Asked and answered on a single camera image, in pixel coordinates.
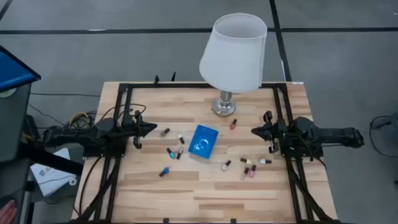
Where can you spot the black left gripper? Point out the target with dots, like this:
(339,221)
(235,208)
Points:
(130,127)

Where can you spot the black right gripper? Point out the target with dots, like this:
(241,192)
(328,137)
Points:
(280,130)

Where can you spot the grey nail polish bottle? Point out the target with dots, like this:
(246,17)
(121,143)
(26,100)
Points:
(164,132)

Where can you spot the white nail polish bottle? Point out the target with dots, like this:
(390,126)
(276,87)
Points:
(181,138)
(265,161)

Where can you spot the coral nail polish bottle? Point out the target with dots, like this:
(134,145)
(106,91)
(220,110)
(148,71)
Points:
(233,124)

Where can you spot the gold nail polish bottle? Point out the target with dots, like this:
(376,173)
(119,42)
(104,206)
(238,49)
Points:
(246,161)

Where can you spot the teal nail polish bottle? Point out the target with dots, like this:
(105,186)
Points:
(170,153)

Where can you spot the pale pink nail polish bottle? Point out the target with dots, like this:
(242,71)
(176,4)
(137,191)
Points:
(245,173)

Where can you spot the beige nail polish bottle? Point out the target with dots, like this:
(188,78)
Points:
(226,165)

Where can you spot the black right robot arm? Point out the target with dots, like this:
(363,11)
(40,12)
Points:
(326,133)

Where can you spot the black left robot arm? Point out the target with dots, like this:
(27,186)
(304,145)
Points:
(77,135)

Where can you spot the dark brown nail polish bottle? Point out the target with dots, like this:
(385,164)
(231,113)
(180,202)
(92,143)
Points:
(179,153)

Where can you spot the blue nail polish bottle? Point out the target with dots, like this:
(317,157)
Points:
(164,171)

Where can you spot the black clamp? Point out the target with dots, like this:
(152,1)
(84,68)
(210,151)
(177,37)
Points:
(156,79)
(173,77)

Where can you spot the blue plastic basket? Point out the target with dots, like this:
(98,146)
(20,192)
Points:
(202,141)

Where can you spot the white tape strip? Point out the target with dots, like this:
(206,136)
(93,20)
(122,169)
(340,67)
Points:
(298,82)

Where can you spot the white shade silver lamp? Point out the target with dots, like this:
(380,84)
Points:
(233,56)

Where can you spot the black stand beam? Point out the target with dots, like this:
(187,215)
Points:
(49,158)

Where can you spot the white paper booklet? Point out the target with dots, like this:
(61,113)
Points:
(49,180)

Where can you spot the pale green disc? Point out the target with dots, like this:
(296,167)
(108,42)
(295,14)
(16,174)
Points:
(7,93)

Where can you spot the blue computer monitor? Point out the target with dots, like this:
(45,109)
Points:
(12,71)

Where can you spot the person's hand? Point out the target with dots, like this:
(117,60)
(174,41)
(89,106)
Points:
(6,213)

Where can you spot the black aluminium frame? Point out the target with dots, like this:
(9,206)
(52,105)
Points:
(186,85)

